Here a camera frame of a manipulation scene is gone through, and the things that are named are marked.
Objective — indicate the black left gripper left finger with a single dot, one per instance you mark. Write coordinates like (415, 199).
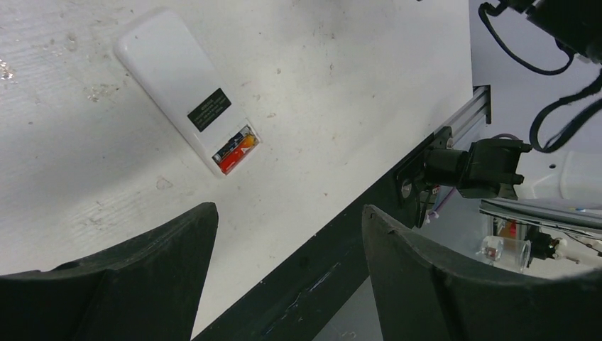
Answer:
(146, 288)

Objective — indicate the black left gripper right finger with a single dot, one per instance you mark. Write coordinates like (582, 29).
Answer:
(426, 291)

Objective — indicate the red orange battery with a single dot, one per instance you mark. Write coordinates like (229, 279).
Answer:
(228, 163)

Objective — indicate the white remote control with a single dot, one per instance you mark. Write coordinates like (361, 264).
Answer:
(163, 56)

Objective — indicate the dark battery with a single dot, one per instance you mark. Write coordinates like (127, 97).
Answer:
(230, 145)

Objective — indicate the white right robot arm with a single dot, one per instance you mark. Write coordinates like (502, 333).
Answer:
(514, 169)

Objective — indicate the aluminium rail right edge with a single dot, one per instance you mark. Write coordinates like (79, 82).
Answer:
(467, 123)

